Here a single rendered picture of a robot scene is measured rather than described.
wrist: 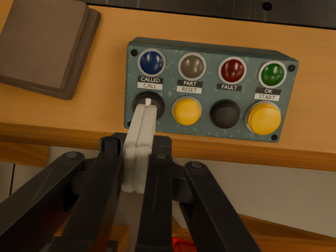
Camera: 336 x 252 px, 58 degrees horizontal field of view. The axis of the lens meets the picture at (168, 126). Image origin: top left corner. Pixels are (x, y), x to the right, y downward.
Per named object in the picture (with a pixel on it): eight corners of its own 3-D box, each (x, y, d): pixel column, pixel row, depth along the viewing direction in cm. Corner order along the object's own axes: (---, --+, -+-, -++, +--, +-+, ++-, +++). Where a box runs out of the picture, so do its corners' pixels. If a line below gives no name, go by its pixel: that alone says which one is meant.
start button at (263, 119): (274, 133, 28) (278, 138, 27) (243, 130, 28) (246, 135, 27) (281, 103, 27) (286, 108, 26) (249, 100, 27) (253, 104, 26)
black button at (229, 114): (235, 126, 28) (237, 131, 27) (209, 124, 28) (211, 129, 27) (239, 102, 27) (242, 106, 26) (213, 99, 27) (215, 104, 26)
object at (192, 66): (202, 80, 27) (205, 74, 25) (177, 78, 27) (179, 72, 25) (204, 61, 27) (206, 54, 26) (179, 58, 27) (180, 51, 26)
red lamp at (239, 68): (242, 84, 27) (246, 78, 25) (217, 82, 27) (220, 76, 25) (242, 65, 27) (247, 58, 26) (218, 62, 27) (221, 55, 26)
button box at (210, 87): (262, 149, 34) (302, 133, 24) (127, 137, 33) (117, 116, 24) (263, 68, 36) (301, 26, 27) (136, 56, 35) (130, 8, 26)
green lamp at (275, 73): (281, 88, 27) (288, 82, 25) (256, 86, 27) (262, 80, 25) (281, 68, 27) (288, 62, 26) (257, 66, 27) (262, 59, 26)
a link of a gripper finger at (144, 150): (137, 147, 16) (151, 148, 16) (147, 103, 22) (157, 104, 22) (134, 194, 17) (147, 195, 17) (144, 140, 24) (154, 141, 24)
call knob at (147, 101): (161, 121, 28) (161, 125, 27) (133, 118, 28) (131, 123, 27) (163, 94, 27) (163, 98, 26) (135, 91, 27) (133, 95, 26)
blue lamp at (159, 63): (163, 77, 27) (163, 70, 25) (138, 74, 27) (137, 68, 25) (165, 57, 27) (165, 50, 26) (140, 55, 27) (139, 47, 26)
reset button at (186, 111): (197, 123, 28) (198, 128, 27) (172, 121, 28) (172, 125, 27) (201, 98, 27) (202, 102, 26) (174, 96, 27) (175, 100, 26)
